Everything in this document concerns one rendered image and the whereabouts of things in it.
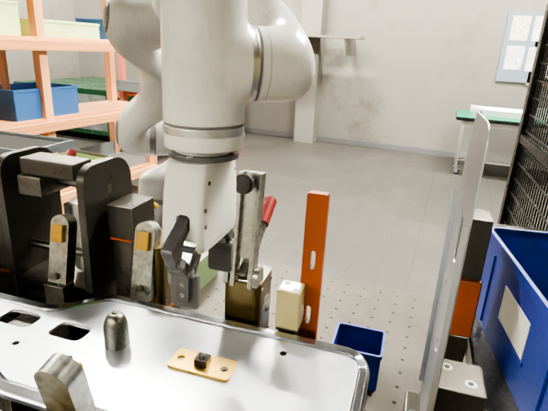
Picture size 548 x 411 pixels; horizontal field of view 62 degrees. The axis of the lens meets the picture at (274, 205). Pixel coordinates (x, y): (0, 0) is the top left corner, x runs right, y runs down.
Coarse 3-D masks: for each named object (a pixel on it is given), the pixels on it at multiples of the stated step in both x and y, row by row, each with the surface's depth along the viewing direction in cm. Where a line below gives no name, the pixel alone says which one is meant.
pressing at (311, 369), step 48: (0, 336) 62; (48, 336) 62; (96, 336) 63; (144, 336) 63; (192, 336) 64; (240, 336) 64; (288, 336) 64; (0, 384) 54; (96, 384) 54; (144, 384) 54; (192, 384) 55; (240, 384) 55; (288, 384) 56; (336, 384) 56
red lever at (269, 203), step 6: (264, 198) 77; (270, 198) 76; (264, 204) 75; (270, 204) 75; (264, 210) 74; (270, 210) 75; (264, 216) 74; (270, 216) 75; (264, 222) 74; (264, 228) 73; (246, 264) 69; (240, 270) 68; (246, 270) 68; (240, 276) 68; (246, 276) 68
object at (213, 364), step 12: (180, 348) 61; (180, 360) 58; (192, 360) 58; (204, 360) 57; (216, 360) 59; (228, 360) 59; (192, 372) 56; (204, 372) 56; (216, 372) 57; (228, 372) 57
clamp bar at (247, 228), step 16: (240, 176) 62; (256, 176) 66; (240, 192) 63; (256, 192) 65; (240, 208) 66; (256, 208) 65; (240, 224) 67; (256, 224) 66; (240, 240) 68; (256, 240) 66; (240, 256) 68; (256, 256) 68
